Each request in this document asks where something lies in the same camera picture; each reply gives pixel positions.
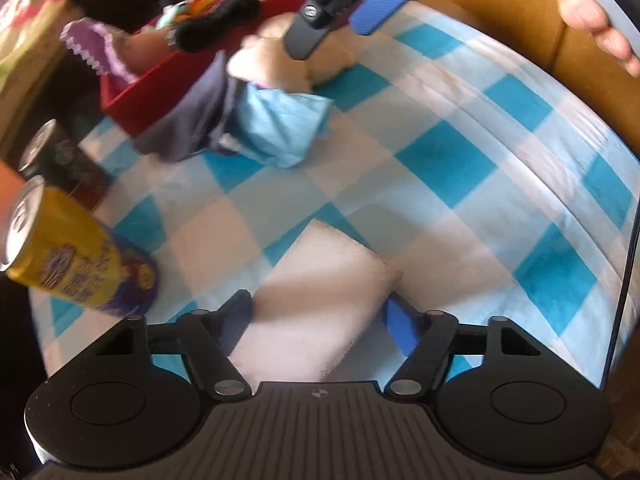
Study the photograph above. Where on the black drink can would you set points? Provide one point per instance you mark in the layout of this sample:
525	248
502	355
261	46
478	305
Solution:
65	165

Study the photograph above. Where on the purple fluffy cloth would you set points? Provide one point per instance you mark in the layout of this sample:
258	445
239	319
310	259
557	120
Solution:
90	40

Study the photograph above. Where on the blue face mask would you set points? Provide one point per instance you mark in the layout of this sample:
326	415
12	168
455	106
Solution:
280	120

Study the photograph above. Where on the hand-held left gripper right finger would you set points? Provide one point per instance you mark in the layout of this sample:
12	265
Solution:
400	325

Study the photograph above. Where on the blue checkered tablecloth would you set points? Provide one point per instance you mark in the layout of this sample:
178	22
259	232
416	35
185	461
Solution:
450	160

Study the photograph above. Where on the striped knit hat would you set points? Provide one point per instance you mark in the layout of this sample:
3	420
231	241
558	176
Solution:
220	25

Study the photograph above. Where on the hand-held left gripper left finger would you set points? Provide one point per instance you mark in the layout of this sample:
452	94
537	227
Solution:
235	320

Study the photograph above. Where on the person's right hand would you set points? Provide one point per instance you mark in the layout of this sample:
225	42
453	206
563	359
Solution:
585	12

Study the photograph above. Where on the blue-grey cloth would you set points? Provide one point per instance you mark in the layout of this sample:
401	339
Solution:
185	120

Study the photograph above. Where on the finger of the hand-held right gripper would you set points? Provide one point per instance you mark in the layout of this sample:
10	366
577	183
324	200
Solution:
305	40
380	2

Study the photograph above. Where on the red cardboard box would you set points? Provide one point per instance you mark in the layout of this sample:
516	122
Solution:
150	95

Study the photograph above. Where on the peach ribbed bottle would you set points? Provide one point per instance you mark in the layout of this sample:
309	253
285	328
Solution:
7	182

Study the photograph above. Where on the yellow drink can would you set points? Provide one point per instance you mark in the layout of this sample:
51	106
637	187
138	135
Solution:
70	260

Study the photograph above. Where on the beige plush toy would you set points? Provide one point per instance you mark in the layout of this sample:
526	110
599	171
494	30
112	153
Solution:
270	60

